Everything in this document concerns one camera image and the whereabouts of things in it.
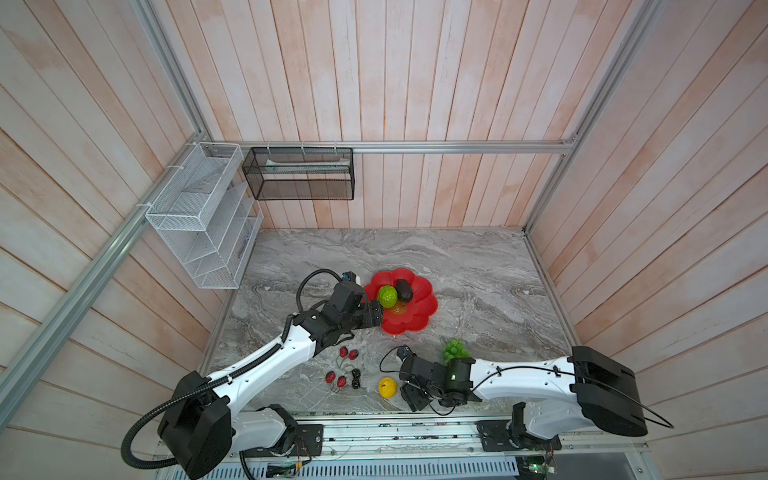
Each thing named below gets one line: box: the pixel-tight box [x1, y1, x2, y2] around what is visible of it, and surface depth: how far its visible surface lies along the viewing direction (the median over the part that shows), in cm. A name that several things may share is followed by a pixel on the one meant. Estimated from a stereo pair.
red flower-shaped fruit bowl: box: [363, 268, 438, 335], surface depth 100 cm
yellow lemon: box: [378, 377, 397, 399], surface depth 79 cm
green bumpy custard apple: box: [378, 285, 398, 309], surface depth 97 cm
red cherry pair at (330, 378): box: [325, 370, 347, 393], surface depth 84 cm
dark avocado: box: [396, 279, 413, 303], surface depth 99 cm
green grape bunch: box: [442, 339, 472, 365], surface depth 85 cm
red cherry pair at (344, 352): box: [336, 346, 359, 369], surface depth 89 cm
